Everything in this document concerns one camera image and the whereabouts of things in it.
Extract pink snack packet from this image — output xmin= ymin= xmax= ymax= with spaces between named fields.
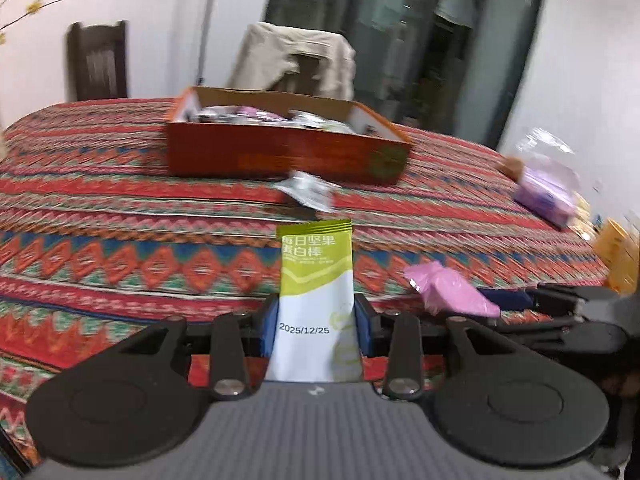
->
xmin=404 ymin=261 xmax=501 ymax=318

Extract glass sliding door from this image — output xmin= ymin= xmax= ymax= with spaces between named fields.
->
xmin=266 ymin=0 xmax=542 ymax=148

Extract yellow and pink flowers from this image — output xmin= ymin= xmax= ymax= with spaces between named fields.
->
xmin=0 ymin=0 xmax=64 ymax=47

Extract colourful patterned tablecloth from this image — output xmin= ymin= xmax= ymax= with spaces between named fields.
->
xmin=1 ymin=99 xmax=606 ymax=462

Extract orange cardboard snack box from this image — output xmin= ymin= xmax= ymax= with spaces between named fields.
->
xmin=164 ymin=87 xmax=412 ymax=184

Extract black light stand tripod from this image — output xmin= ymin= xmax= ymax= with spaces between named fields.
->
xmin=195 ymin=0 xmax=215 ymax=86

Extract yellow box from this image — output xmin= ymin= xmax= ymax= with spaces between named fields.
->
xmin=593 ymin=219 xmax=639 ymax=296

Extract green white protein bar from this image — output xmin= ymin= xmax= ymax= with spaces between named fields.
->
xmin=266 ymin=220 xmax=362 ymax=384

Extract silver packet on table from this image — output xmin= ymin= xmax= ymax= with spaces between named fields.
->
xmin=271 ymin=170 xmax=342 ymax=214

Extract dark wooden chair left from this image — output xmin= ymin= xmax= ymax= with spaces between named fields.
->
xmin=65 ymin=21 xmax=128 ymax=102

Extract purple snack bag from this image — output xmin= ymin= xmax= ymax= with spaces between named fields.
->
xmin=498 ymin=127 xmax=580 ymax=230

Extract wooden chair with jacket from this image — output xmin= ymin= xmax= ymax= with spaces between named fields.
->
xmin=269 ymin=54 xmax=326 ymax=96

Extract beige jacket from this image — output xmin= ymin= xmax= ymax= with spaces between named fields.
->
xmin=227 ymin=22 xmax=356 ymax=101

